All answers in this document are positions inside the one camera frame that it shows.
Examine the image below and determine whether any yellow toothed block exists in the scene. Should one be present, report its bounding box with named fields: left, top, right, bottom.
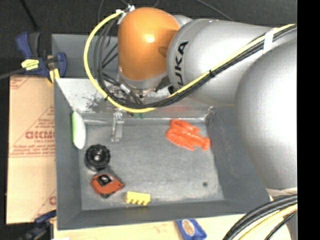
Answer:
left=124, top=190, right=152, bottom=207

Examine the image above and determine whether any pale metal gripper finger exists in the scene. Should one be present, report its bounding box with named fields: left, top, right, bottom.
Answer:
left=117, top=111, right=125, bottom=143
left=110, top=111, right=119, bottom=143

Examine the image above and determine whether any orange and black tape measure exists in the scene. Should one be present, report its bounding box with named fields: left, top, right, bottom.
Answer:
left=90, top=172, right=125, bottom=199

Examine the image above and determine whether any white and green oval object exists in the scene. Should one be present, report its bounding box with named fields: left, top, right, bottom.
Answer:
left=71, top=110, right=87, bottom=150

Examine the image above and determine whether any orange toy lobster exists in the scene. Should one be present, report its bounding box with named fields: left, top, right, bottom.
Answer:
left=165, top=118, right=211, bottom=152

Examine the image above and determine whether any grey metal bin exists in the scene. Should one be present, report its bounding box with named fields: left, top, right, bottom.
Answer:
left=51, top=33, right=272, bottom=230

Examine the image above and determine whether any brown cardboard board, red print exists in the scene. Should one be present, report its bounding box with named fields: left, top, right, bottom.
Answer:
left=5, top=74, right=58, bottom=225

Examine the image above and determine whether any black round knob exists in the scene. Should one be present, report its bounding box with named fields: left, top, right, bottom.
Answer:
left=84, top=144, right=112, bottom=172

